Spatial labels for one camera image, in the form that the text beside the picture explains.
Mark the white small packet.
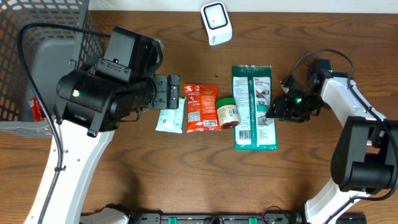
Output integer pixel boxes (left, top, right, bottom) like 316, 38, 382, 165
155, 97, 187, 134

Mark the red snack bag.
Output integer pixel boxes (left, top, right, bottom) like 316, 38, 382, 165
184, 83, 221, 133

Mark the green white 3M package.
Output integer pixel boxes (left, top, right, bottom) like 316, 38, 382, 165
232, 65, 278, 151

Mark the green lid jar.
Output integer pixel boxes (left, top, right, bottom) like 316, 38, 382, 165
216, 97, 241, 129

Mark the red packet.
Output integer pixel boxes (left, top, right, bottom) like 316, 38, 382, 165
29, 97, 45, 122

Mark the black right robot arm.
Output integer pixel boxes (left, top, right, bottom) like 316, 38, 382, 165
266, 70, 397, 223

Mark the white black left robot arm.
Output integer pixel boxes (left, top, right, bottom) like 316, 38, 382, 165
26, 27, 180, 223

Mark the white barcode scanner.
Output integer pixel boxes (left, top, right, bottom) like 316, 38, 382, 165
200, 1, 233, 46

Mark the grey mesh basket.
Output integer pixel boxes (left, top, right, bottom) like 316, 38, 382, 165
1, 0, 104, 138

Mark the black mounting rail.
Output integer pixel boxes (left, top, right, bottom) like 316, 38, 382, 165
79, 203, 368, 224

